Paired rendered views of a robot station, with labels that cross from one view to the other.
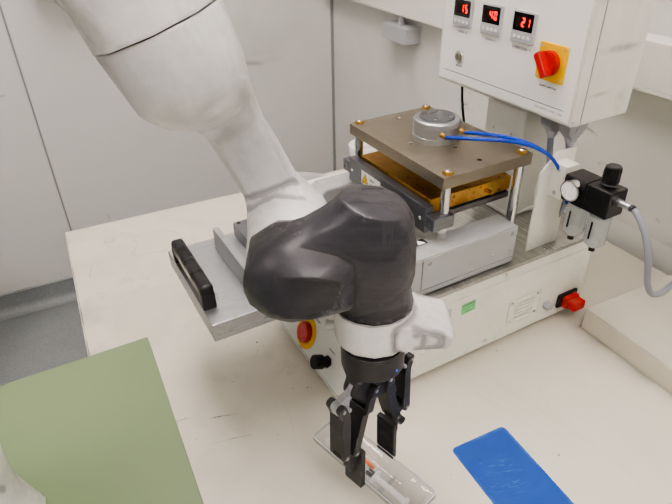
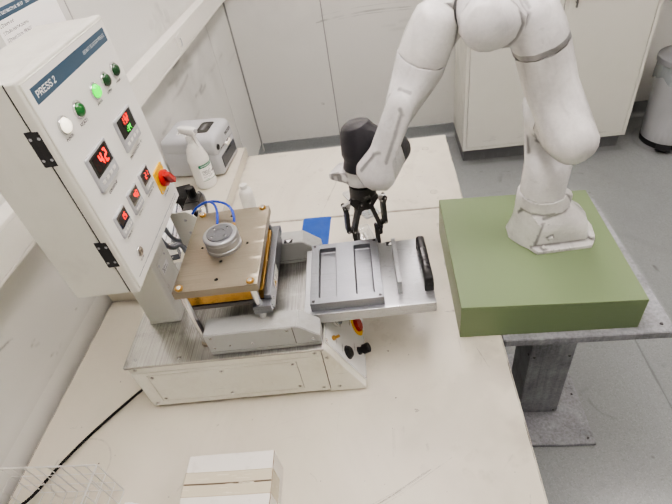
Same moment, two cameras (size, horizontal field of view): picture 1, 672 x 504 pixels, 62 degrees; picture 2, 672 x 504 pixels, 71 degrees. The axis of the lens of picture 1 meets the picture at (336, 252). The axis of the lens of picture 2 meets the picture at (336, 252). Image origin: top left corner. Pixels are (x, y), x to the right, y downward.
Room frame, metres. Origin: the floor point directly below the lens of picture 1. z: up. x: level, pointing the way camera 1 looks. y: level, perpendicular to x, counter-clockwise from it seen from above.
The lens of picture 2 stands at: (1.45, 0.51, 1.76)
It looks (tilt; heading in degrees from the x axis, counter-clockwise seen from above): 41 degrees down; 215
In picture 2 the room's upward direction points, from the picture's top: 11 degrees counter-clockwise
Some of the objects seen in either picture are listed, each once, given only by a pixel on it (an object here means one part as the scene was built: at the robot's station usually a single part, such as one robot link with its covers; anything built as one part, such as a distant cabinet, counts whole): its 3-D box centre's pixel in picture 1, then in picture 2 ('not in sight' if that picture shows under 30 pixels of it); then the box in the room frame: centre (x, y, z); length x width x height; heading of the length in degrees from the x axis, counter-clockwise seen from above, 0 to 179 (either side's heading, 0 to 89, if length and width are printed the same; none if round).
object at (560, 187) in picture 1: (586, 204); (198, 214); (0.78, -0.39, 1.05); 0.15 x 0.05 x 0.15; 29
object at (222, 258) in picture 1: (277, 256); (366, 274); (0.76, 0.10, 0.97); 0.30 x 0.22 x 0.08; 119
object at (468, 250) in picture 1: (444, 259); (277, 248); (0.75, -0.17, 0.97); 0.26 x 0.05 x 0.07; 119
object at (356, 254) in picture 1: (330, 256); (374, 144); (0.48, 0.01, 1.15); 0.18 x 0.10 x 0.13; 94
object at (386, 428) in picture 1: (386, 435); not in sight; (0.51, -0.07, 0.83); 0.03 x 0.01 x 0.07; 44
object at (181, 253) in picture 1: (192, 271); (424, 261); (0.69, 0.22, 0.99); 0.15 x 0.02 x 0.04; 29
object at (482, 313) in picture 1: (426, 274); (258, 318); (0.89, -0.17, 0.84); 0.53 x 0.37 x 0.17; 119
